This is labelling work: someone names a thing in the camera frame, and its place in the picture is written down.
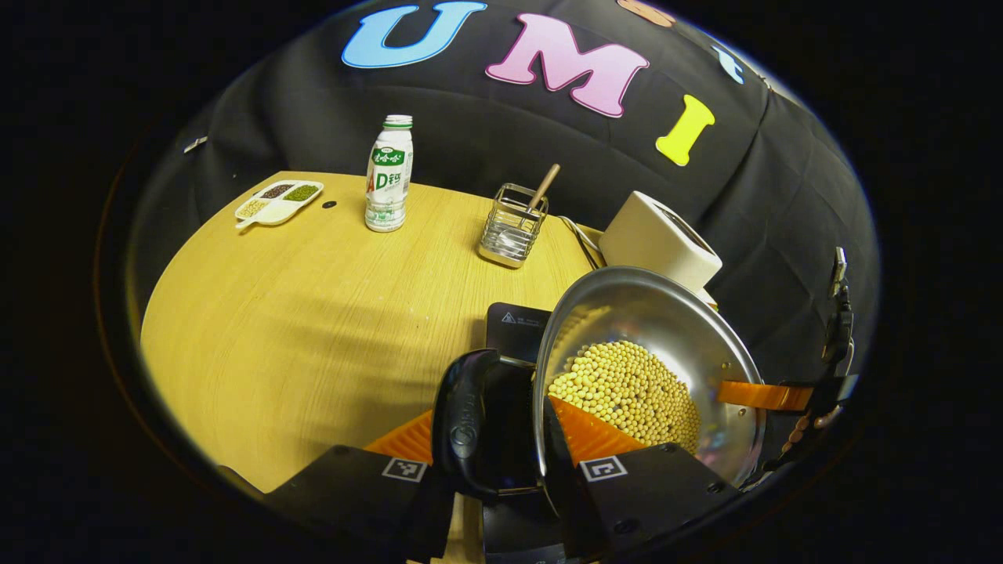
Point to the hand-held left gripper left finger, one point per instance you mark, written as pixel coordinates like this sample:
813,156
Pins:
353,493

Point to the black induction cooktop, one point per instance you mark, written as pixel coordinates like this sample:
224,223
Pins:
517,333

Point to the stainless steel pot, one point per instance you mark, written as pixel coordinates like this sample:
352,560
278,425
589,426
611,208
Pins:
650,313

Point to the wooden stick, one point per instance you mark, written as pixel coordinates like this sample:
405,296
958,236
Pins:
544,186

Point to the white drink bottle green label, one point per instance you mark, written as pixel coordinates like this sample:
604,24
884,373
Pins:
388,188

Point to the white divided bean tray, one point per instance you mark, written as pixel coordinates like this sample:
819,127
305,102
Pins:
274,207

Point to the pile of yellow soybeans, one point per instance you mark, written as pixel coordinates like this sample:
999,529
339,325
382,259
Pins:
627,392

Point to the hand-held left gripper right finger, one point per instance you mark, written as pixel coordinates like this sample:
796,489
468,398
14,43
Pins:
627,501

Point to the small silver clip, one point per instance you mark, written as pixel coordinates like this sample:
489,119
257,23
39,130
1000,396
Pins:
196,144

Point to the white toaster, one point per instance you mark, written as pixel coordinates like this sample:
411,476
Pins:
654,239

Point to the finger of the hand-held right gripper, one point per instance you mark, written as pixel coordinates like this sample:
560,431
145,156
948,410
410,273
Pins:
764,395

